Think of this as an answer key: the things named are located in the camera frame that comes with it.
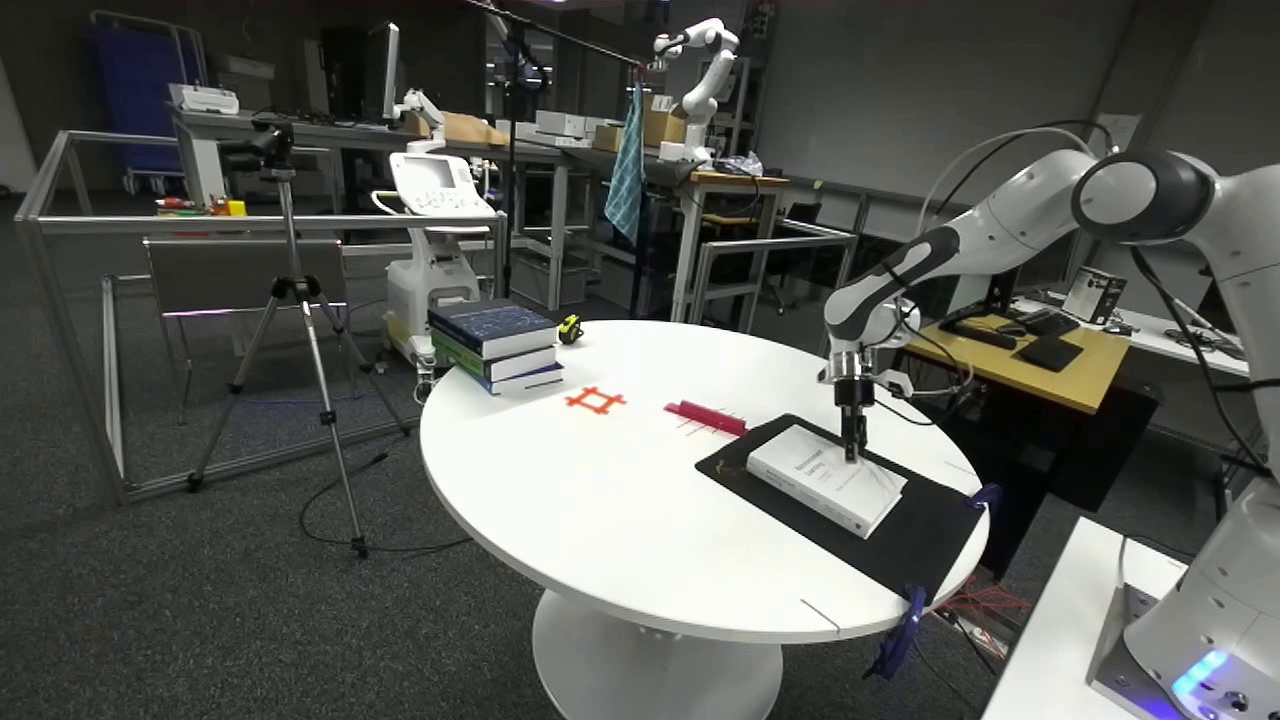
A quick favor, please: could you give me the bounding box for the white medical cart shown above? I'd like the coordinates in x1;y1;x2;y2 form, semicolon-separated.
372;152;493;367

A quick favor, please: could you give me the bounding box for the metal frame enclosure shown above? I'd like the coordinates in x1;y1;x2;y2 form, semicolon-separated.
12;128;510;500

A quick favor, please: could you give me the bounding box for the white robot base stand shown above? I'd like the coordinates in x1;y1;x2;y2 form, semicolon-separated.
982;510;1280;720

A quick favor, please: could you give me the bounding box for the orange tape marker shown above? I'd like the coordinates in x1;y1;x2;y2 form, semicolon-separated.
565;383;630;415

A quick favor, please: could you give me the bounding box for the wooden side desk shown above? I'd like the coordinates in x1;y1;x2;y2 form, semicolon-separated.
907;315;1128;415

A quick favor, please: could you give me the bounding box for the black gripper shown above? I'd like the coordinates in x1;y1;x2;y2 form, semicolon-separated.
826;339;875;462

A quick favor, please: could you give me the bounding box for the white book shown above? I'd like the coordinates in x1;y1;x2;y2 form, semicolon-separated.
747;423;904;540

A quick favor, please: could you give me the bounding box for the stack of blue books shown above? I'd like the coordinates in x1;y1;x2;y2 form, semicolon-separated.
429;298;565;397

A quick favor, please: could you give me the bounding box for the blue clamp near robot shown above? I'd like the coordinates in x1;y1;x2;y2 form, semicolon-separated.
970;482;1006;515

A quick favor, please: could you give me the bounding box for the white round table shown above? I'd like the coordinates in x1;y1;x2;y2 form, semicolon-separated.
420;320;907;720

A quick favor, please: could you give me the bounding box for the camera tripod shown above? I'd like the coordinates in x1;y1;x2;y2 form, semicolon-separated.
189;120;410;559

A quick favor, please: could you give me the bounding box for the yellow black tape measure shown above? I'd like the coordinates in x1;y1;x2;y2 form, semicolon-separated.
558;311;584;345

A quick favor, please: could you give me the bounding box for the teal hanging cloth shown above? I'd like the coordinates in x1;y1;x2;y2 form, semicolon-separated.
605;84;643;242

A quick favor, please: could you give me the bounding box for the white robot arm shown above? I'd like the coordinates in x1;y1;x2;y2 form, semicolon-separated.
826;147;1280;702

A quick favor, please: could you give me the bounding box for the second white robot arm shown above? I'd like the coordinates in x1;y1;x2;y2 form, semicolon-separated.
651;17;741;131

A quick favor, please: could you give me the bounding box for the red plastic strip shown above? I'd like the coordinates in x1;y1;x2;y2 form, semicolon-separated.
664;398;747;434

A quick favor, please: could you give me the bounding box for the blue clamp at front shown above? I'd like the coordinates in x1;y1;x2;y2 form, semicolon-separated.
867;587;930;678

